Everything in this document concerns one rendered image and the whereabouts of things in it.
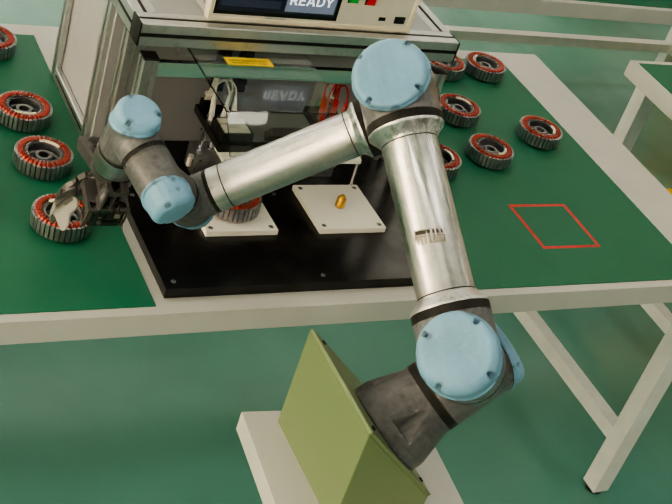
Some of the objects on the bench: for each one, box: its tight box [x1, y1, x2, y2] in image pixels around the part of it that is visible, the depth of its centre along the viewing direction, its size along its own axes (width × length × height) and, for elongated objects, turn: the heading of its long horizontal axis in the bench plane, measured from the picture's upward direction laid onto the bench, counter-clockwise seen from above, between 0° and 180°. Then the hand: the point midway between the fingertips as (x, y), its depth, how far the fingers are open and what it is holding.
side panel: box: [51, 0, 116, 137], centre depth 254 cm, size 28×3×32 cm, turn 3°
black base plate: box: [125, 141, 413, 298], centre depth 251 cm, size 47×64×2 cm
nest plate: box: [292, 185, 386, 234], centre depth 255 cm, size 15×15×1 cm
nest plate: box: [201, 203, 279, 237], centre depth 244 cm, size 15×15×1 cm
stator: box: [0, 90, 53, 132], centre depth 252 cm, size 11×11×4 cm
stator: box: [30, 193, 92, 242], centre depth 228 cm, size 11×11×4 cm
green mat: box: [438, 58, 672, 290], centre depth 298 cm, size 94×61×1 cm, turn 3°
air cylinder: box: [184, 141, 222, 175], centre depth 252 cm, size 5×8×6 cm
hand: (83, 216), depth 220 cm, fingers open, 10 cm apart
